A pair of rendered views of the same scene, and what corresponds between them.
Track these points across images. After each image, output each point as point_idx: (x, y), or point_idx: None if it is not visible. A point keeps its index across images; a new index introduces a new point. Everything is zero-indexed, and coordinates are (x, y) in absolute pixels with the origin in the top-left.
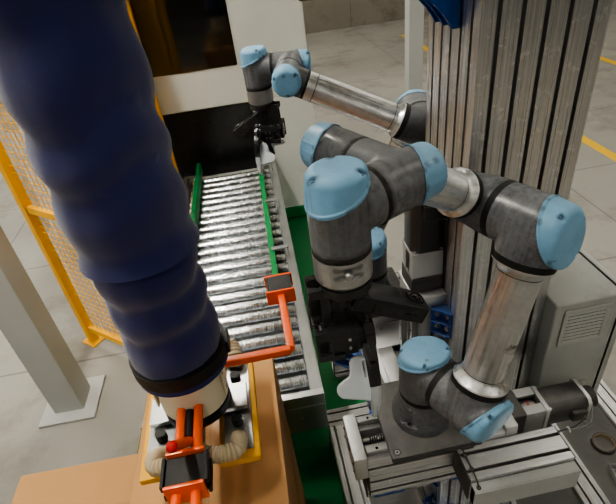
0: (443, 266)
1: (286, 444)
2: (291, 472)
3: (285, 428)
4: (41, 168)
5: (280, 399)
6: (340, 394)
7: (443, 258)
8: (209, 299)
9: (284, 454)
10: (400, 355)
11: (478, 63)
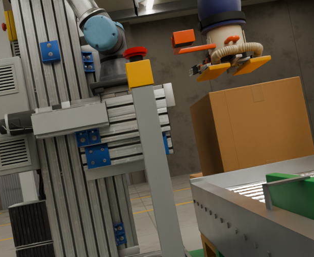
0: (79, 36)
1: (206, 134)
2: (207, 150)
3: (211, 145)
4: None
5: (211, 128)
6: (143, 6)
7: (78, 31)
8: (198, 1)
9: (196, 107)
10: None
11: None
